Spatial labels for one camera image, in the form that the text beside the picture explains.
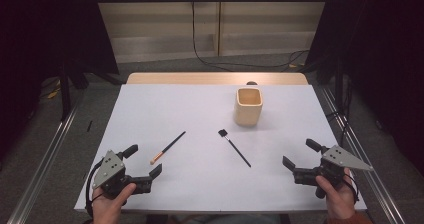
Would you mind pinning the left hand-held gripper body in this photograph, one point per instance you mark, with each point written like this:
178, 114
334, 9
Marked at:
108, 167

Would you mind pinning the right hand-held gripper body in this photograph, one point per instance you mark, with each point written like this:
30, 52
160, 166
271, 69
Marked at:
336, 159

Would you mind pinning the orange-tipped makeup brush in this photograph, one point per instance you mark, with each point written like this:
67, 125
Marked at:
166, 148

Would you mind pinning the beige square cup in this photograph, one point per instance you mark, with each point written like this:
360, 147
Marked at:
246, 115

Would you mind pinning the black makeup brush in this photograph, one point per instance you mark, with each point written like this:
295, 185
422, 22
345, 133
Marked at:
222, 133

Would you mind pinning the person's left hand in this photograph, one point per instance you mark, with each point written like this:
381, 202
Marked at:
106, 209

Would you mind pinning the person's right hand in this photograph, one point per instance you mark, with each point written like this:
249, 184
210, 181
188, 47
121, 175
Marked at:
340, 200

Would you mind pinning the small black floor stick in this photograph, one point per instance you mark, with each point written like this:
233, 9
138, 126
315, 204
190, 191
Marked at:
89, 126

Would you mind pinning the black metal stand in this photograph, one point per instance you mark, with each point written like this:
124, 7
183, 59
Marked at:
65, 94

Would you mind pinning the dark round knob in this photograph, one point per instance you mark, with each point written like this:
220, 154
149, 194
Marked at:
251, 83

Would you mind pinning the yellow floor tape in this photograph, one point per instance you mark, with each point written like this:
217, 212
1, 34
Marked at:
53, 93

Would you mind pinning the dark curtain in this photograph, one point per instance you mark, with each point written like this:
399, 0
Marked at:
380, 50
40, 27

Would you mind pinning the aluminium floor rail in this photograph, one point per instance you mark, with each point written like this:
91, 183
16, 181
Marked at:
370, 157
43, 164

